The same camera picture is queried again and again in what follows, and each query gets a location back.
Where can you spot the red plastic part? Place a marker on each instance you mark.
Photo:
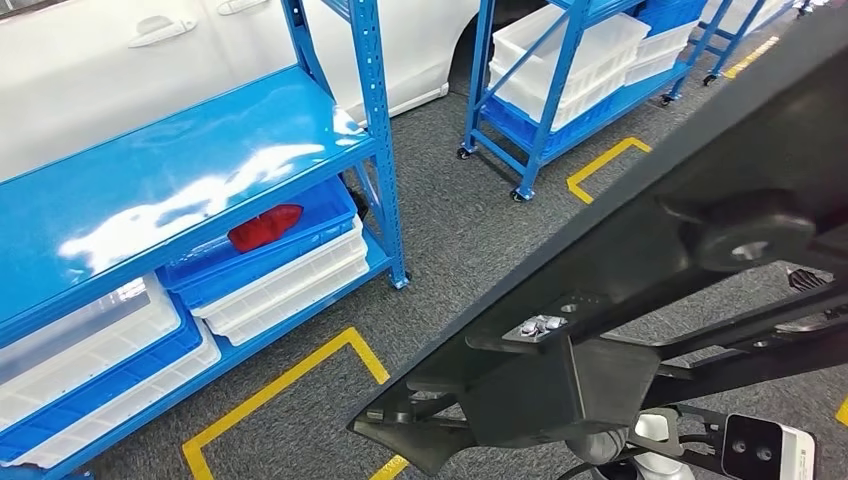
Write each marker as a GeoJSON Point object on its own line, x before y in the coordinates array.
{"type": "Point", "coordinates": [265, 228]}

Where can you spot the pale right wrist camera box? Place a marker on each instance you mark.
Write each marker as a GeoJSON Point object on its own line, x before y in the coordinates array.
{"type": "Point", "coordinates": [768, 450]}

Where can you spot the yellow floor tape outline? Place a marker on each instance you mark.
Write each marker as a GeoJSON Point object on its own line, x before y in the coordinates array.
{"type": "Point", "coordinates": [752, 58]}
{"type": "Point", "coordinates": [842, 412]}

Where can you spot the blue metal shelf rack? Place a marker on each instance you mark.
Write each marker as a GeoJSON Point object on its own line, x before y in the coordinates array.
{"type": "Point", "coordinates": [543, 99]}
{"type": "Point", "coordinates": [735, 33]}
{"type": "Point", "coordinates": [132, 199]}

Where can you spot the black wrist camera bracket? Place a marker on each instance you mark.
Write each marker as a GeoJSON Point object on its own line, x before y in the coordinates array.
{"type": "Point", "coordinates": [702, 414]}

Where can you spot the black plastic frame part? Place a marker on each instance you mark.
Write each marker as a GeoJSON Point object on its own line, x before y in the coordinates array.
{"type": "Point", "coordinates": [662, 232]}

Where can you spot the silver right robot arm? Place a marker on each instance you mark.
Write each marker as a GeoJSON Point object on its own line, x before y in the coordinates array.
{"type": "Point", "coordinates": [599, 445]}

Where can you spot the white car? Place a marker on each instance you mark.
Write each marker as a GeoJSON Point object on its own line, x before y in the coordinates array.
{"type": "Point", "coordinates": [79, 86]}

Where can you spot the black caster wheel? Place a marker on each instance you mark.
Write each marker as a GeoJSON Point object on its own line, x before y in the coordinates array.
{"type": "Point", "coordinates": [709, 80]}
{"type": "Point", "coordinates": [464, 153]}
{"type": "Point", "coordinates": [520, 195]}
{"type": "Point", "coordinates": [666, 100]}

